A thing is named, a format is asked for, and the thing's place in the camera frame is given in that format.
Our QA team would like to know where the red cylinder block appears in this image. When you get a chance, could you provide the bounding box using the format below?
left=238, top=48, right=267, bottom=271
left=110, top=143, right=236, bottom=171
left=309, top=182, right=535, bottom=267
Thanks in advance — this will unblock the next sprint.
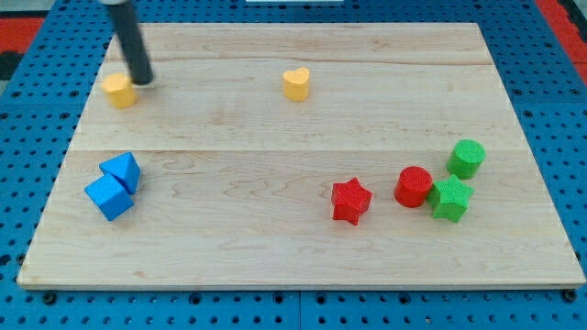
left=393, top=166, right=433, bottom=208

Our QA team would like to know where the green cylinder block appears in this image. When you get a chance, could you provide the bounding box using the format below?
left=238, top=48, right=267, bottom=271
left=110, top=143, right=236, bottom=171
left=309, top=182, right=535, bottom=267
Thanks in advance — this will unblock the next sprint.
left=446, top=139, right=486, bottom=180

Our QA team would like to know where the blue triangle block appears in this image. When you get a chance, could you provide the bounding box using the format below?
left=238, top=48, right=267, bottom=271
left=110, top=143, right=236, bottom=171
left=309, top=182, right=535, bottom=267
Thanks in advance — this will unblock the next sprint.
left=99, top=151, right=140, bottom=194

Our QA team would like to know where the yellow heart block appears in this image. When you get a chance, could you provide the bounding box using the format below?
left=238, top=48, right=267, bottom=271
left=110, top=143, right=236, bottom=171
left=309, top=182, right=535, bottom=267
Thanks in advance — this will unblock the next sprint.
left=282, top=67, right=310, bottom=102

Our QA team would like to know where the yellow hexagon block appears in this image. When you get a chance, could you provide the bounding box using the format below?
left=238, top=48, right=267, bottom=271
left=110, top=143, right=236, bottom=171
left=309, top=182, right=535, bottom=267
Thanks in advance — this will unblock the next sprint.
left=101, top=73, right=138, bottom=109

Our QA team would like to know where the blue cube block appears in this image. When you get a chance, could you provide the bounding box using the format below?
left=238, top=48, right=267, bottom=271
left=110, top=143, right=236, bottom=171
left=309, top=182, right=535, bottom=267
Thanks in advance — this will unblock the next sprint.
left=84, top=173, right=134, bottom=221

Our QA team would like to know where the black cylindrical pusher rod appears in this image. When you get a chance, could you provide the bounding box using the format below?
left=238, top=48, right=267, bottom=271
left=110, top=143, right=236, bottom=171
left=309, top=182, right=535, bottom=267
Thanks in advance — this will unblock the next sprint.
left=100, top=0, right=154, bottom=85

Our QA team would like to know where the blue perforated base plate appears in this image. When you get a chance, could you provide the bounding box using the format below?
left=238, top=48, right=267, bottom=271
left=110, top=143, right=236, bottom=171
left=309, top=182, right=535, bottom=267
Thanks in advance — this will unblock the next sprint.
left=1, top=1, right=586, bottom=329

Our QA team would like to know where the red star block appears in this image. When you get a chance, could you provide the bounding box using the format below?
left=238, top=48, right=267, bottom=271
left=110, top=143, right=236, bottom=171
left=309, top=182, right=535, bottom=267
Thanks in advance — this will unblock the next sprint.
left=331, top=177, right=372, bottom=226

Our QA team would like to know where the green star block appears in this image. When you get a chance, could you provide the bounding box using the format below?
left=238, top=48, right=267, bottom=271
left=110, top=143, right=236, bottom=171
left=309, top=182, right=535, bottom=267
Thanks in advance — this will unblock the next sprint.
left=426, top=174, right=474, bottom=223

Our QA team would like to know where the light wooden board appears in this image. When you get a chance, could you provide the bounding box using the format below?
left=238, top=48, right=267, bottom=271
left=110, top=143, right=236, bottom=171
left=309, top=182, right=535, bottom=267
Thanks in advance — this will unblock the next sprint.
left=17, top=23, right=585, bottom=292

